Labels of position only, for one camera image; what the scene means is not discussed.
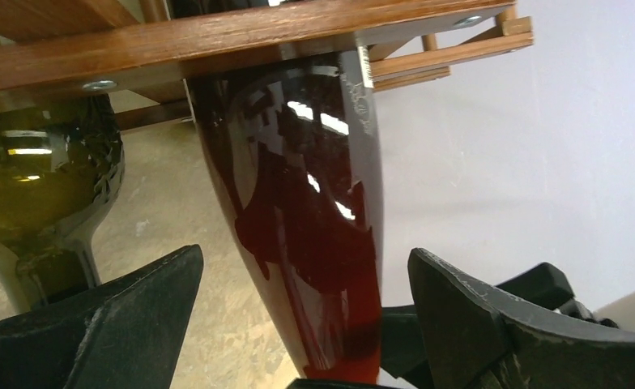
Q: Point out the wooden wine rack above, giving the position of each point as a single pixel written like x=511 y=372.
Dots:
x=65 y=49

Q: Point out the dark bottle black cap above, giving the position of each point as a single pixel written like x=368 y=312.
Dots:
x=61 y=169

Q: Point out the red wine bottle gold cap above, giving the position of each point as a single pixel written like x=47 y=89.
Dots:
x=294 y=155

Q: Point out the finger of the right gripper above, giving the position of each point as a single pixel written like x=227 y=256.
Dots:
x=402 y=349

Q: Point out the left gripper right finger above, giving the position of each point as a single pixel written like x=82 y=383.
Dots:
x=478 y=336

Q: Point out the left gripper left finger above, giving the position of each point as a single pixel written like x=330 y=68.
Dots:
x=127 y=333

